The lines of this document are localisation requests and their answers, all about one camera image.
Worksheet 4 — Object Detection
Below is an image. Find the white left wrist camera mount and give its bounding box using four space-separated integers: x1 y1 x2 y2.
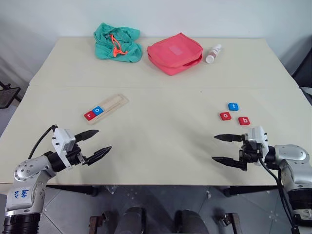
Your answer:
52 127 77 169

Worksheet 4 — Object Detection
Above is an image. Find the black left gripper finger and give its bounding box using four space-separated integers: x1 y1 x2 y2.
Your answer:
84 145 113 167
74 129 100 143

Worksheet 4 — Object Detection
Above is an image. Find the red fabric zip pouch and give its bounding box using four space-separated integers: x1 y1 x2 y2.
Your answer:
146 32 204 76

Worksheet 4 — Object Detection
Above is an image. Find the white pill bottle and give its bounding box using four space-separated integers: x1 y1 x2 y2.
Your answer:
206 44 222 64

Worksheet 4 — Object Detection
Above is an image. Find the black metal stand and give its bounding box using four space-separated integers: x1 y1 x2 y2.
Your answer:
0 80 22 110

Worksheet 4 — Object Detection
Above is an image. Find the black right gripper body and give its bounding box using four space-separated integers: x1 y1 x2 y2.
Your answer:
238 139 263 172

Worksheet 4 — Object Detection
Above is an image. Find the green drawstring cloth bag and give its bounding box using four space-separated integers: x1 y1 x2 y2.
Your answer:
93 22 144 63

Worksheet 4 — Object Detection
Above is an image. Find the rusty metal bracket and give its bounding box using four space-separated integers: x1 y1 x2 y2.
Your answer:
89 212 110 234
218 212 242 234

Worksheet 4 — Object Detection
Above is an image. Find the wooden letter tray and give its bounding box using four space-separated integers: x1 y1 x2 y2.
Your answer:
85 94 130 126

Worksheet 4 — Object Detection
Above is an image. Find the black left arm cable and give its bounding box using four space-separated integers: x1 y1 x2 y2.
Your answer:
27 125 58 159

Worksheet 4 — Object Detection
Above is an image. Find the black table frame bar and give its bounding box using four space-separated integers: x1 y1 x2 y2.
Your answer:
46 185 99 197
223 185 278 197

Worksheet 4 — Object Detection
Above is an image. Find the orange drawstring cord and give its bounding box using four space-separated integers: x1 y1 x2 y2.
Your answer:
110 35 128 57

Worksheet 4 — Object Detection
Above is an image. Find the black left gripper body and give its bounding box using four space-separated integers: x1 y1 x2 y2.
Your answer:
65 142 88 168

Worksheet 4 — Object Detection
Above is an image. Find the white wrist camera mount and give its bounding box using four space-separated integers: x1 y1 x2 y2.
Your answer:
247 125 270 156
52 127 77 169

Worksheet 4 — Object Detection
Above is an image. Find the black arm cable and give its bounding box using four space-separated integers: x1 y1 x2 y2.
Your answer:
27 125 58 159
258 157 302 234

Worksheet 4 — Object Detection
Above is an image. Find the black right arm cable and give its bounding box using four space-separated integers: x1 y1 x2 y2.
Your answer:
258 157 302 234

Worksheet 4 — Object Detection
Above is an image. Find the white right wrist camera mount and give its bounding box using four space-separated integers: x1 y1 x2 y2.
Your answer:
247 125 270 156

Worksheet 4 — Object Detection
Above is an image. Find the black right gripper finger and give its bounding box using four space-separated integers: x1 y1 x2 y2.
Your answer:
214 133 246 143
211 156 248 171

